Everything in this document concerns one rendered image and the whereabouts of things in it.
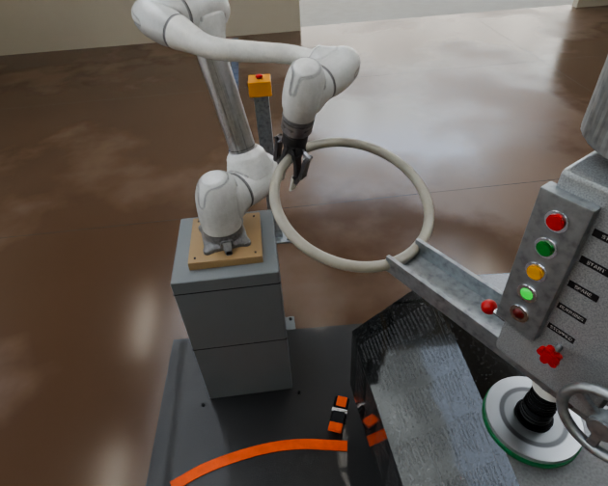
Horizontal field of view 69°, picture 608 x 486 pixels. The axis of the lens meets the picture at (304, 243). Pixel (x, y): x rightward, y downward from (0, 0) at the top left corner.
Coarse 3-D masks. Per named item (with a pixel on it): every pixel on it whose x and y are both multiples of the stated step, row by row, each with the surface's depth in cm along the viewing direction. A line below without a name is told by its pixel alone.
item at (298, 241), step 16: (320, 144) 138; (336, 144) 140; (352, 144) 141; (368, 144) 141; (288, 160) 132; (400, 160) 139; (272, 176) 128; (416, 176) 136; (272, 192) 124; (272, 208) 122; (432, 208) 130; (288, 224) 119; (432, 224) 127; (304, 240) 117; (320, 256) 115; (336, 256) 116; (400, 256) 118; (368, 272) 116
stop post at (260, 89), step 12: (252, 84) 231; (264, 84) 232; (252, 96) 236; (264, 96) 238; (264, 108) 242; (264, 120) 247; (264, 132) 251; (264, 144) 256; (276, 228) 297; (276, 240) 299; (288, 240) 299
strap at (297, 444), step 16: (256, 448) 192; (272, 448) 191; (288, 448) 191; (304, 448) 191; (320, 448) 190; (336, 448) 190; (208, 464) 188; (224, 464) 187; (176, 480) 183; (192, 480) 183
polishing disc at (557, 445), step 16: (496, 384) 111; (512, 384) 111; (528, 384) 110; (496, 400) 108; (512, 400) 107; (496, 416) 105; (512, 416) 104; (576, 416) 104; (496, 432) 102; (512, 432) 102; (528, 432) 101; (560, 432) 101; (512, 448) 99; (528, 448) 99; (544, 448) 98; (560, 448) 98; (576, 448) 98
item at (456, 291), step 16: (416, 240) 121; (416, 256) 122; (432, 256) 118; (448, 256) 115; (400, 272) 114; (416, 272) 117; (432, 272) 117; (448, 272) 116; (464, 272) 110; (416, 288) 111; (432, 288) 106; (448, 288) 112; (464, 288) 112; (480, 288) 108; (496, 288) 105; (432, 304) 108; (448, 304) 103; (464, 304) 108; (480, 304) 107; (464, 320) 101; (480, 320) 98; (496, 320) 103; (480, 336) 99; (496, 336) 95; (496, 352) 97
